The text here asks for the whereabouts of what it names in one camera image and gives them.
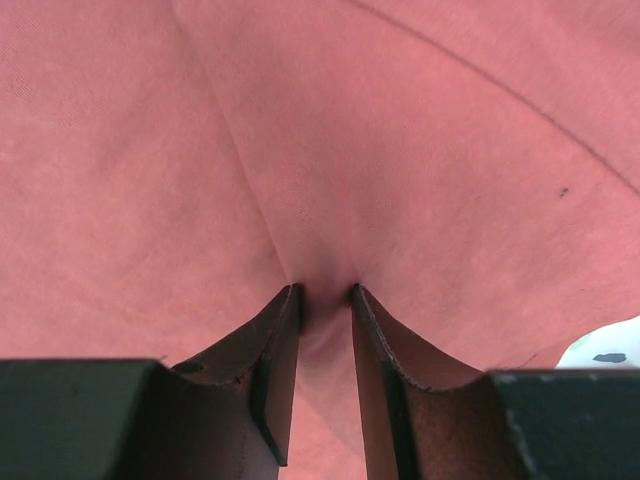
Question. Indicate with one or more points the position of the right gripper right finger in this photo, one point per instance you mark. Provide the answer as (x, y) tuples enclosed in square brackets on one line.
[(426, 415)]

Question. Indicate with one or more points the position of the red pink t shirt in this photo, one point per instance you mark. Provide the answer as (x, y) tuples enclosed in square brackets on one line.
[(168, 166)]

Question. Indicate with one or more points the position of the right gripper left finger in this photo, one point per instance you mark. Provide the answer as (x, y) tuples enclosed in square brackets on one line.
[(224, 413)]

